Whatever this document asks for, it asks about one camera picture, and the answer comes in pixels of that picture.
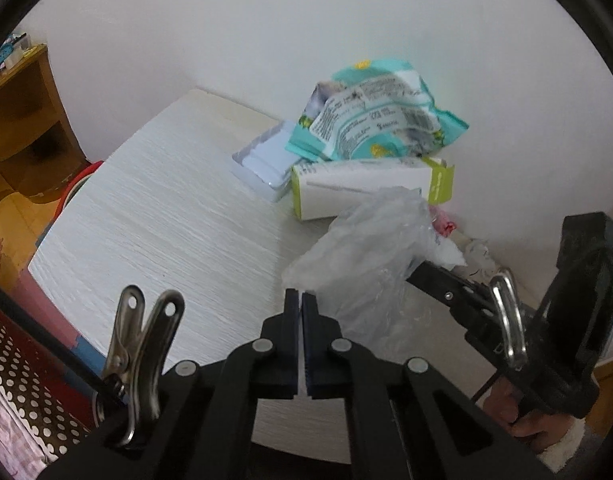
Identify metal spring clip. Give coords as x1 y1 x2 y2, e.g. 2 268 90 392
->
489 267 527 368
102 285 184 448

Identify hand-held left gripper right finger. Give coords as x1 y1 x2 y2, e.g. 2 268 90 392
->
302 293 555 480

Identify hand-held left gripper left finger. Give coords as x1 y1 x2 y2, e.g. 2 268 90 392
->
36 287 303 480

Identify person's right hand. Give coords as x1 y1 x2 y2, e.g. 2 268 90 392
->
487 377 570 448

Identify white box green end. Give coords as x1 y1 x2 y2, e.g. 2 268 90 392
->
290 156 457 222

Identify brown polka dot cloth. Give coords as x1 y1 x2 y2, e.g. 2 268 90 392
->
0 295 94 461

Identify pink paper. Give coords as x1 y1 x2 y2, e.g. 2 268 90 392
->
429 205 457 236

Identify pink patterned bedsheet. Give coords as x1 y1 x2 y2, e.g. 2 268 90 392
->
0 377 52 476

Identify teal snack bag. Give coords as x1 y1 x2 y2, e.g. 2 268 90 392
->
285 58 471 163

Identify clear plastic bag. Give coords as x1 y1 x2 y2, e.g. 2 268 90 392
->
281 186 467 348

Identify white plastic bag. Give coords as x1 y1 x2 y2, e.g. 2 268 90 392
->
431 235 470 268

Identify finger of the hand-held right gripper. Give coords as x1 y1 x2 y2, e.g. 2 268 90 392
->
407 259 495 321

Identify wooden cabinet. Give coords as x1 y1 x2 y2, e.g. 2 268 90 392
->
0 44 94 231

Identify black cable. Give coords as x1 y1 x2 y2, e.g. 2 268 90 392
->
473 367 505 403
0 276 124 401

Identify red bin green rim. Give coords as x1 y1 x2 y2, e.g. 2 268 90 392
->
51 160 107 221

